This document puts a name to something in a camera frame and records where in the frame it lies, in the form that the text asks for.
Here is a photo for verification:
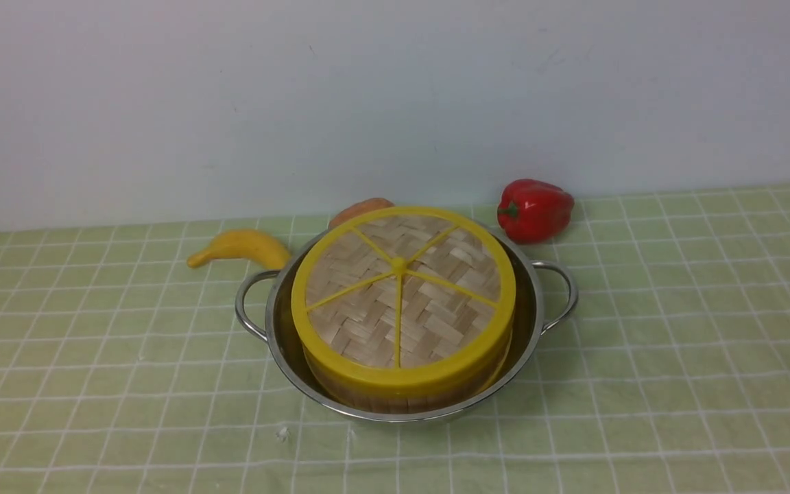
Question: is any bamboo steamer basket yellow rim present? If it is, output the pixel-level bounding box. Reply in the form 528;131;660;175
305;331;513;414

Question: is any woven bamboo steamer lid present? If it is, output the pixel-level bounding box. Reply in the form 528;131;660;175
289;207;516;395

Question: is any stainless steel pot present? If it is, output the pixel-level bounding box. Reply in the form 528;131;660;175
233;232;579;425

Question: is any yellow banana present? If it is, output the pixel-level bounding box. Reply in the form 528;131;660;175
186;229;291;270

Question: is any red bell pepper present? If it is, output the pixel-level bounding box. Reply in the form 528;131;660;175
496;178;575;245

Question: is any green checkered tablecloth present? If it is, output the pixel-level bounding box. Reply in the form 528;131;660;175
0;184;790;493

